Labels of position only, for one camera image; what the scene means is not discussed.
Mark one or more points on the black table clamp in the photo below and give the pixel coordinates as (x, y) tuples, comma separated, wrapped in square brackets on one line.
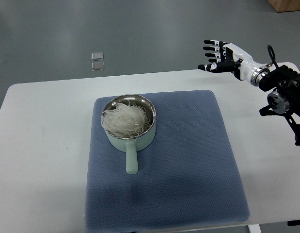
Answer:
[(293, 223)]

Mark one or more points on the mint green steel pot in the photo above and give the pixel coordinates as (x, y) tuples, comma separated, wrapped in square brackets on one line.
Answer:
[(142, 142)]

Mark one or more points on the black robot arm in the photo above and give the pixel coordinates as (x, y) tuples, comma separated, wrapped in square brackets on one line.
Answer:
[(284, 100)]

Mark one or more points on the cardboard box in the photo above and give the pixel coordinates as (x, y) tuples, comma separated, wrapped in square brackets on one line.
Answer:
[(285, 5)]

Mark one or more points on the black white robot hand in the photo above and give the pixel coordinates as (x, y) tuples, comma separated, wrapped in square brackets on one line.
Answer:
[(227, 57)]

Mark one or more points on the blue textured mat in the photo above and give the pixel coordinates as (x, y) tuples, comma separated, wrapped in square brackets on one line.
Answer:
[(187, 175)]

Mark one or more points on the white table leg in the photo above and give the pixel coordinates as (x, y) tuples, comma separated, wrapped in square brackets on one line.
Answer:
[(254, 228)]

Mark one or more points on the upper floor metal plate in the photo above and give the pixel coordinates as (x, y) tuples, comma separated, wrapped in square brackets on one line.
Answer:
[(96, 56)]

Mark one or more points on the white vermicelli bundle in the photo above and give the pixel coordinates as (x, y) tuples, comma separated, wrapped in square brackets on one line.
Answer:
[(125, 123)]

